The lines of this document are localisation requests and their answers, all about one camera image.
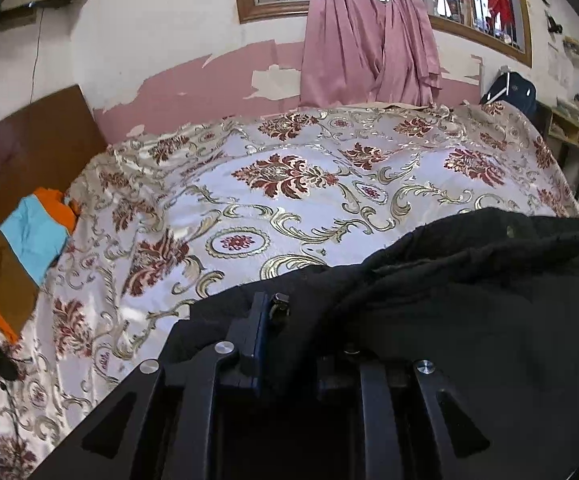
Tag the black wall-mounted object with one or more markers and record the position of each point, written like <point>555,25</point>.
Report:
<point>553,22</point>

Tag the pink curtain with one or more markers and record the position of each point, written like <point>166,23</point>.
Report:
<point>339,45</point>
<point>412,50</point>

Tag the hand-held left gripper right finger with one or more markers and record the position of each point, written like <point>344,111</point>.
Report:
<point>377,410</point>

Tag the small wall shelf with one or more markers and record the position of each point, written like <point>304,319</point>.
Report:
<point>577,50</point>

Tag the orange blue brown shirt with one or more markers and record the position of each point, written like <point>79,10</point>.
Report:
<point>34,235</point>

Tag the wooden shelf unit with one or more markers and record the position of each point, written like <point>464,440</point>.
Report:
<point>569,135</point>

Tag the black jacket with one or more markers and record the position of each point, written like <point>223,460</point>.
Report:
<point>469,300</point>

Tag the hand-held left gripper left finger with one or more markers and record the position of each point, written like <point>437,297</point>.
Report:
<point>262,332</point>

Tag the wooden headboard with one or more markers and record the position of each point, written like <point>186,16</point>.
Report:
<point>19,150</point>

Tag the floral satin bedspread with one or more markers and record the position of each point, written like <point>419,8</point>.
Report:
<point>269,200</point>

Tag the dark blue backpack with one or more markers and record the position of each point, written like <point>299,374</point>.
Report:
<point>512,91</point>

